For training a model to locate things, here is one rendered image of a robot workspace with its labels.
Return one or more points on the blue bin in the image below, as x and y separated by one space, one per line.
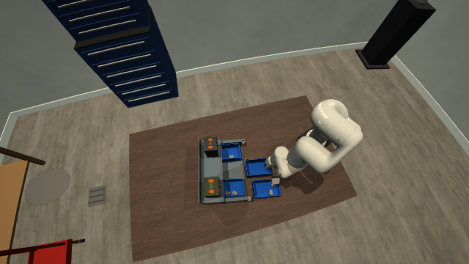
231 185
231 149
262 188
256 166

